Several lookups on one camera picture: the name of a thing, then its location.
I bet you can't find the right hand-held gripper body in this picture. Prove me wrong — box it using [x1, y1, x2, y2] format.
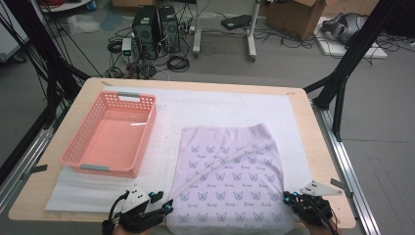
[288, 180, 345, 227]

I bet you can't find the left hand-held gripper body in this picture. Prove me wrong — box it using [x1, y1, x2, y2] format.
[117, 184, 168, 234]

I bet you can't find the lilac printed towel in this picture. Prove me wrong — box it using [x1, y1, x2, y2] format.
[165, 122, 297, 235]

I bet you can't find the pink plastic basket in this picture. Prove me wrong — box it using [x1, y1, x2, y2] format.
[59, 91, 158, 179]

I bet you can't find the person's left hand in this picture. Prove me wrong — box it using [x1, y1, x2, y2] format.
[112, 224, 155, 235]

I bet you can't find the person's right hand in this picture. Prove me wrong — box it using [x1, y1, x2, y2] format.
[300, 218, 344, 235]

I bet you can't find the white grid mat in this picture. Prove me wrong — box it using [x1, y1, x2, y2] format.
[44, 85, 322, 221]

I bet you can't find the white foam board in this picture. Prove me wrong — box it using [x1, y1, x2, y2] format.
[313, 16, 389, 60]

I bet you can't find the small white power box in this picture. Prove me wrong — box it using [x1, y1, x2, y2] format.
[120, 37, 133, 63]

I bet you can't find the large black computer tower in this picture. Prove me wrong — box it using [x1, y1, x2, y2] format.
[131, 5, 161, 61]

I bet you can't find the slim black computer tower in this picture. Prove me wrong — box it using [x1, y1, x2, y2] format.
[158, 5, 181, 53]

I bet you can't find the white metal stand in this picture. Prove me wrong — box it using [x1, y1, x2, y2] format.
[192, 0, 262, 63]

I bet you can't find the brown cardboard box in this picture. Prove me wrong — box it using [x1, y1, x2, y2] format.
[265, 0, 327, 41]

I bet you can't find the flat black box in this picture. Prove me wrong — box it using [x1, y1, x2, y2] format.
[220, 14, 253, 31]

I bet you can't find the clear plastic bag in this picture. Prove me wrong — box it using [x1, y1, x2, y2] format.
[67, 13, 102, 35]

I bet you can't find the round white table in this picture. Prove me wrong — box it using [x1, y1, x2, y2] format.
[38, 0, 92, 14]

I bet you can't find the white cabinet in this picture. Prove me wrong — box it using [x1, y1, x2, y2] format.
[0, 0, 30, 63]

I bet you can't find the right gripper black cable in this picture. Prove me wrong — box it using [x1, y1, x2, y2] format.
[307, 195, 341, 235]

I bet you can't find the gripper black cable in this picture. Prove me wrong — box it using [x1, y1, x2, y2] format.
[307, 195, 341, 235]
[101, 190, 130, 235]

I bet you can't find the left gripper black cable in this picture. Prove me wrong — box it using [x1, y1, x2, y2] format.
[101, 190, 130, 235]

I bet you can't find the grey metal bracket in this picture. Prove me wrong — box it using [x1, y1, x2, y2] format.
[330, 177, 354, 199]
[21, 164, 49, 181]

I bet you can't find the aluminium rail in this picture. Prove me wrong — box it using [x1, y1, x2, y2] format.
[0, 107, 65, 213]
[311, 102, 381, 235]

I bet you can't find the coiled black cable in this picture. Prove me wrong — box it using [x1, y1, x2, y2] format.
[166, 55, 191, 73]

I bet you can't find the black frame strut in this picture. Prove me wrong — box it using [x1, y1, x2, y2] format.
[302, 0, 404, 142]

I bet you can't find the black frame with cables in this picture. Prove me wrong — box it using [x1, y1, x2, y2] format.
[0, 0, 91, 130]

